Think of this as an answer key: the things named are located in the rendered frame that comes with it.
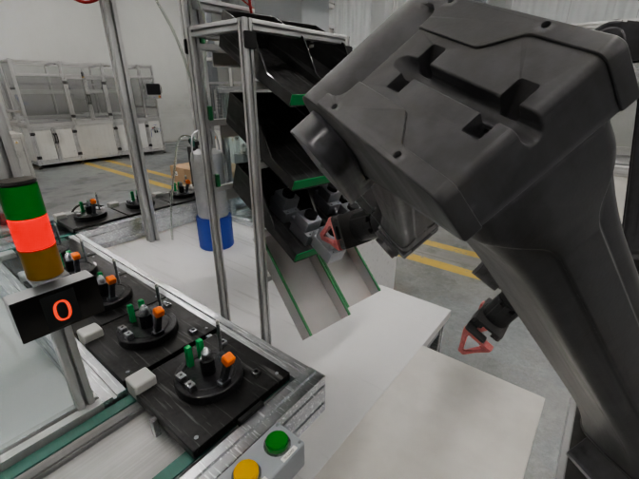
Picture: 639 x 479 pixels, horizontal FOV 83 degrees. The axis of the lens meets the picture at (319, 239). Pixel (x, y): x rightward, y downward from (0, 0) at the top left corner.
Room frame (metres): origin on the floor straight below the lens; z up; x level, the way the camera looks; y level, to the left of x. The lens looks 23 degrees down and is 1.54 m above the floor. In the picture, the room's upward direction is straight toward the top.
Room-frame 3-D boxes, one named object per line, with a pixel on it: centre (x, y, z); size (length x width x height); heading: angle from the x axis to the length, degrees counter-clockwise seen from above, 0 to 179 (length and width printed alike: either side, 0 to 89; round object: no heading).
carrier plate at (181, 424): (0.59, 0.23, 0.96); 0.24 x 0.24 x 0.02; 51
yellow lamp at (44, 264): (0.52, 0.44, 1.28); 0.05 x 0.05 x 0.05
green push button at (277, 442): (0.45, 0.07, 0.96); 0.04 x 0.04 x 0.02
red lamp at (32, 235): (0.52, 0.44, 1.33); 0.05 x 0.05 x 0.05
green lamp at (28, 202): (0.52, 0.44, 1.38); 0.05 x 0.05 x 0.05
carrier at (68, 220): (1.65, 1.10, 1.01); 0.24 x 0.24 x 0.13; 51
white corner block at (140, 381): (0.58, 0.37, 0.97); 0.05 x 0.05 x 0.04; 51
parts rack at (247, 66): (0.95, 0.10, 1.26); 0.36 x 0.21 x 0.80; 141
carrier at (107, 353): (0.75, 0.43, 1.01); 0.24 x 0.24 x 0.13; 51
